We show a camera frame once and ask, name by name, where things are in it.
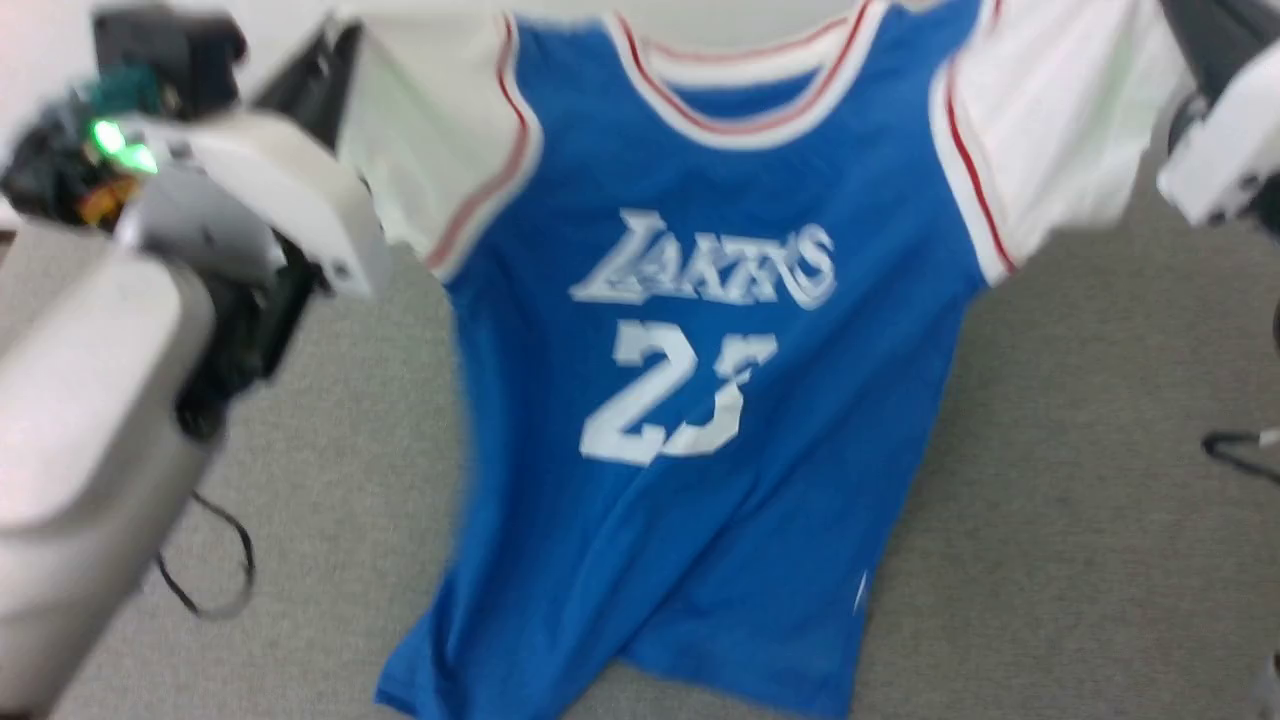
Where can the grey fabric sofa surface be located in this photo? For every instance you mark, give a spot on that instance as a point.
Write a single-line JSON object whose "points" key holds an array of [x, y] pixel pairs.
{"points": [[1050, 550]]}

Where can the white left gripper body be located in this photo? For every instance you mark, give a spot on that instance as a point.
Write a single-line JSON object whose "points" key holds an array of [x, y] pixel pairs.
{"points": [[260, 190]]}

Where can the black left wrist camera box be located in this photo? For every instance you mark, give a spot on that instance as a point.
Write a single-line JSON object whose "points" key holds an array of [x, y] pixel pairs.
{"points": [[170, 50]]}

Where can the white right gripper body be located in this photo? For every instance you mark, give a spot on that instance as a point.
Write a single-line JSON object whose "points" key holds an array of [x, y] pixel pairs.
{"points": [[1235, 140]]}

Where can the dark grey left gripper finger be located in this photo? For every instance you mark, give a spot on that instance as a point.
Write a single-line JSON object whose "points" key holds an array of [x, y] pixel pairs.
{"points": [[315, 85]]}

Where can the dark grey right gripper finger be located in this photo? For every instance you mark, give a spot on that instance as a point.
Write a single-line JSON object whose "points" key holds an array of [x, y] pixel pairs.
{"points": [[1215, 40]]}

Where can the blue white Lakers jersey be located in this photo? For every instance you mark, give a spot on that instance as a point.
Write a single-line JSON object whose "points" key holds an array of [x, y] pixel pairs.
{"points": [[700, 400]]}

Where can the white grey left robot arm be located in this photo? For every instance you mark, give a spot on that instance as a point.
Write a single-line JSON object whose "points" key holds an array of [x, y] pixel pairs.
{"points": [[80, 420]]}

